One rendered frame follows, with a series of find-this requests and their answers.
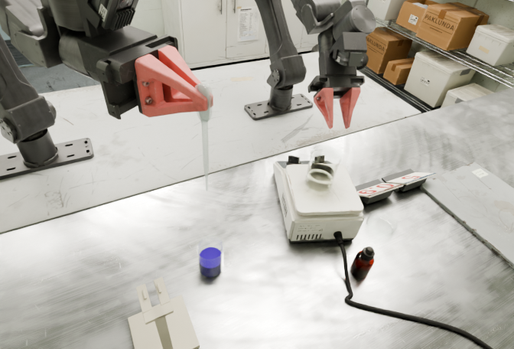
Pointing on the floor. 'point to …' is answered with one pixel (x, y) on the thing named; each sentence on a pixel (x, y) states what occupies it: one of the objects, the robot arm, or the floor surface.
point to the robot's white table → (175, 141)
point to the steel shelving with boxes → (438, 32)
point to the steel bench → (277, 255)
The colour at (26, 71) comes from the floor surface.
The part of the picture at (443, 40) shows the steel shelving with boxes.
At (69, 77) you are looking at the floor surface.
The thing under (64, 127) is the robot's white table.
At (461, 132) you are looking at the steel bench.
